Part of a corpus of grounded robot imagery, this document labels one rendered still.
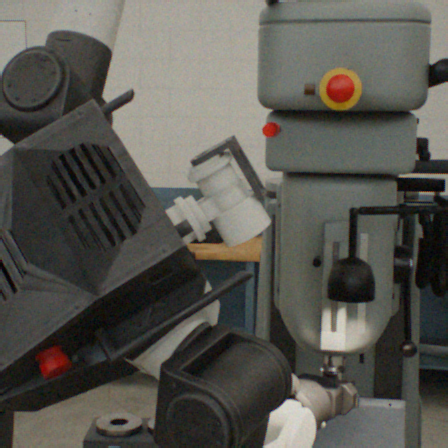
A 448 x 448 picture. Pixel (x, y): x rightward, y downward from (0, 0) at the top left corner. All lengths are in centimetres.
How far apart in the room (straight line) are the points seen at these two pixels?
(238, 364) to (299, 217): 48
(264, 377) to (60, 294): 26
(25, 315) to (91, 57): 39
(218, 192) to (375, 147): 37
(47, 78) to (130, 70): 482
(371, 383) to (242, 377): 101
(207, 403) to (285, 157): 55
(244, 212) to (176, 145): 476
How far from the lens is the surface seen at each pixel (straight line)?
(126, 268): 80
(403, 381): 189
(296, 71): 121
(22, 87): 103
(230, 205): 101
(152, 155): 580
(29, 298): 84
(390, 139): 130
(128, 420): 162
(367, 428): 189
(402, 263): 146
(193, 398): 87
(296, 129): 130
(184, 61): 575
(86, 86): 107
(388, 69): 120
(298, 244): 136
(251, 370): 92
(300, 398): 133
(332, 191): 134
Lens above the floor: 172
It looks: 8 degrees down
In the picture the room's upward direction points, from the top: 1 degrees clockwise
